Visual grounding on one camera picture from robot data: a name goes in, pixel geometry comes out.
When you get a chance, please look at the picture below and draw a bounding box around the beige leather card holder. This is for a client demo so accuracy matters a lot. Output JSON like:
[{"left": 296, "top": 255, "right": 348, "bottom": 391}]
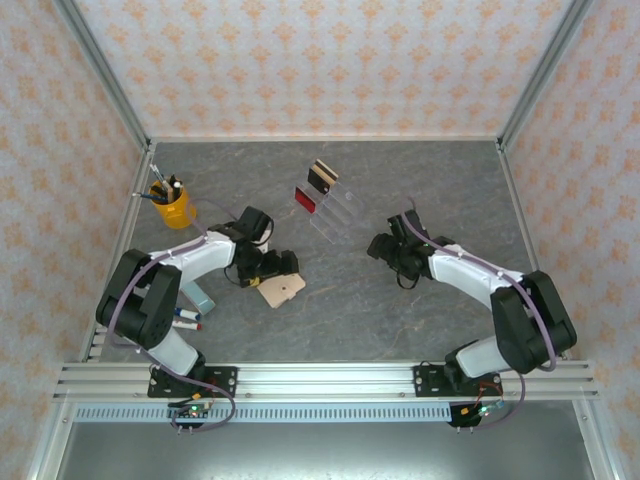
[{"left": 257, "top": 272, "right": 307, "bottom": 312}]

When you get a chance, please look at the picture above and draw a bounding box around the red card with black stripe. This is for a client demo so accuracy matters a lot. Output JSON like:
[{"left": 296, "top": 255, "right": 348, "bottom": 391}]
[{"left": 294, "top": 185, "right": 320, "bottom": 217}]

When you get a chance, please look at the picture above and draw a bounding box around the clear acrylic card stand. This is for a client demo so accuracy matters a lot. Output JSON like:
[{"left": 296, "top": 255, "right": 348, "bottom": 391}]
[{"left": 294, "top": 159, "right": 365, "bottom": 245}]

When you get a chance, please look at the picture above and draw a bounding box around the black plastic card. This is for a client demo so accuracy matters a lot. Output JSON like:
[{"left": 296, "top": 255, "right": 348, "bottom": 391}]
[{"left": 307, "top": 167, "right": 335, "bottom": 195}]

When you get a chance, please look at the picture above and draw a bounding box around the beige card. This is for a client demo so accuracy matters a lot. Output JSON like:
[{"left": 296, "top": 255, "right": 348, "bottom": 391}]
[{"left": 312, "top": 158, "right": 341, "bottom": 182}]

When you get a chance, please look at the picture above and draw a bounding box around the light blue eraser block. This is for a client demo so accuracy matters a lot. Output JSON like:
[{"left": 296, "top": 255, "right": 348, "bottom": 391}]
[{"left": 182, "top": 280, "right": 217, "bottom": 317}]

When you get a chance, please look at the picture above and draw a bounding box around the yellow pen cup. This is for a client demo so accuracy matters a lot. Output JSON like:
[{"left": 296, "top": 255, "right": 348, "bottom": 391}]
[{"left": 149, "top": 180, "right": 197, "bottom": 230}]

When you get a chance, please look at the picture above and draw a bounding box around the small circuit board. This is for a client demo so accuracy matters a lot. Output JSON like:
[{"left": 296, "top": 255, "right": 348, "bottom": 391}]
[
  {"left": 167, "top": 403, "right": 216, "bottom": 432},
  {"left": 449, "top": 402, "right": 506, "bottom": 429}
]

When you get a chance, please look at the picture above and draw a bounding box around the grey metal panel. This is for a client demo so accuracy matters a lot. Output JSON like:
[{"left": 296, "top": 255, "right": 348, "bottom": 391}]
[{"left": 47, "top": 399, "right": 609, "bottom": 480}]

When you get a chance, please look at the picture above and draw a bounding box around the purple cable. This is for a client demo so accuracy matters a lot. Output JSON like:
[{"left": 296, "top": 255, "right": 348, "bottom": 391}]
[
  {"left": 110, "top": 198, "right": 239, "bottom": 436},
  {"left": 403, "top": 195, "right": 559, "bottom": 431}
]

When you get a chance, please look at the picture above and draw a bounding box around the aluminium cross rail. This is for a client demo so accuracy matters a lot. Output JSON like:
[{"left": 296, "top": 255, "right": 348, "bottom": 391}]
[{"left": 52, "top": 360, "right": 600, "bottom": 402}]

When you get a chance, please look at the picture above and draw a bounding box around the aluminium side rail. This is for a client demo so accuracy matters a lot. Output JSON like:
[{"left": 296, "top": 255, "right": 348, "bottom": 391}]
[
  {"left": 494, "top": 139, "right": 571, "bottom": 361},
  {"left": 79, "top": 142, "right": 156, "bottom": 364}
]

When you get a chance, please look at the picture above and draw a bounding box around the white slotted cable duct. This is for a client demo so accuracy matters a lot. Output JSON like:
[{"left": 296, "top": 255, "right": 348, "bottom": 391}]
[{"left": 74, "top": 405, "right": 449, "bottom": 424}]

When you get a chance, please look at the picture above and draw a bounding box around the aluminium frame post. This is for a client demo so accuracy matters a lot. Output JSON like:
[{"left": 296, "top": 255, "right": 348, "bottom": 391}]
[
  {"left": 52, "top": 0, "right": 154, "bottom": 154},
  {"left": 497, "top": 0, "right": 599, "bottom": 151}
]

